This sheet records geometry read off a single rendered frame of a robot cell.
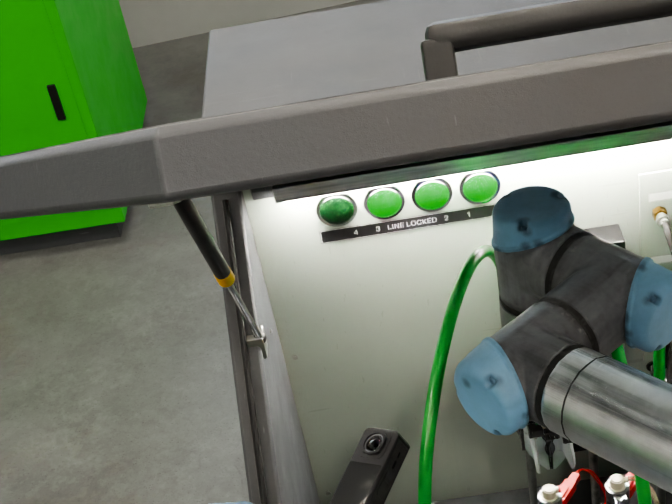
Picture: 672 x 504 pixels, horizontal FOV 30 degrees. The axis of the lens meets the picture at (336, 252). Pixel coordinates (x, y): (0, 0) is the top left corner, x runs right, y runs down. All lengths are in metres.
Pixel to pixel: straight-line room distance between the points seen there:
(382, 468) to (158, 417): 2.25
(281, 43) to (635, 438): 0.91
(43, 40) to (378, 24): 2.18
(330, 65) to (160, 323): 2.20
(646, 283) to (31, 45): 2.90
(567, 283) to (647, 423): 0.19
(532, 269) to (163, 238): 3.02
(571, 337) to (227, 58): 0.80
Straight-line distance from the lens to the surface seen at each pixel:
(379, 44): 1.67
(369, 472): 1.23
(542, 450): 1.40
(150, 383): 3.56
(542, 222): 1.15
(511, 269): 1.18
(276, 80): 1.63
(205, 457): 3.29
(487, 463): 1.88
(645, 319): 1.10
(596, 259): 1.13
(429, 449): 1.28
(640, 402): 0.98
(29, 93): 3.89
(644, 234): 1.65
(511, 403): 1.03
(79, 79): 3.85
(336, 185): 1.51
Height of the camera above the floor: 2.25
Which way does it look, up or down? 36 degrees down
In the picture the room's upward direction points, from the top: 12 degrees counter-clockwise
